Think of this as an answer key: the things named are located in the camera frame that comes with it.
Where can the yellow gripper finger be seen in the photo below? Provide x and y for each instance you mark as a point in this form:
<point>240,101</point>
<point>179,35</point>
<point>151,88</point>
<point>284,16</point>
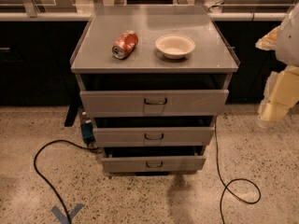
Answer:
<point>281,93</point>
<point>268,41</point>

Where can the grey bottom drawer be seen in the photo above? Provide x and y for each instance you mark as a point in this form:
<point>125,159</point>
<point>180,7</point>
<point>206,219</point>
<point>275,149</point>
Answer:
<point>153,164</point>

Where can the grey drawer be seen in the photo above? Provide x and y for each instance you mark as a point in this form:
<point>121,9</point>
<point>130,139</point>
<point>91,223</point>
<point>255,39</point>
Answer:
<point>153,164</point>
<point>153,103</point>
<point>153,137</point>

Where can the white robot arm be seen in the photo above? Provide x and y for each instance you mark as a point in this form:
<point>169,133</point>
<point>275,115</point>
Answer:
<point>287,50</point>

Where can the grey middle drawer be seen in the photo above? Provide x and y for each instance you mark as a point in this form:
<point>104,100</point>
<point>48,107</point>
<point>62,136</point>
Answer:
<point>153,137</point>

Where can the grey drawer cabinet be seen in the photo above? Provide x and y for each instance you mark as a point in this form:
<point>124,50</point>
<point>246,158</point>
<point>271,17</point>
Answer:
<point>209,67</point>

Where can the grey top drawer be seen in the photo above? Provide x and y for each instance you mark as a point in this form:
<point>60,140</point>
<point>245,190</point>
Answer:
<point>153,103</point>

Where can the white paper bowl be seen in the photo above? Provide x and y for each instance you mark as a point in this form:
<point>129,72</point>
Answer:
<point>175,46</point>

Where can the crushed orange soda can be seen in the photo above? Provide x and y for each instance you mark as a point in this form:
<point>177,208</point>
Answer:
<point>125,44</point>

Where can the blue power adapter box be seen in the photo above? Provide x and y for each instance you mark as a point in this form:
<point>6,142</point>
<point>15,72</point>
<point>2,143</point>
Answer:
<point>87,132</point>

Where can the dark counter cabinets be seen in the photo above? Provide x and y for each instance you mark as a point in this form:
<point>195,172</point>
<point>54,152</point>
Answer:
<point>35,68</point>

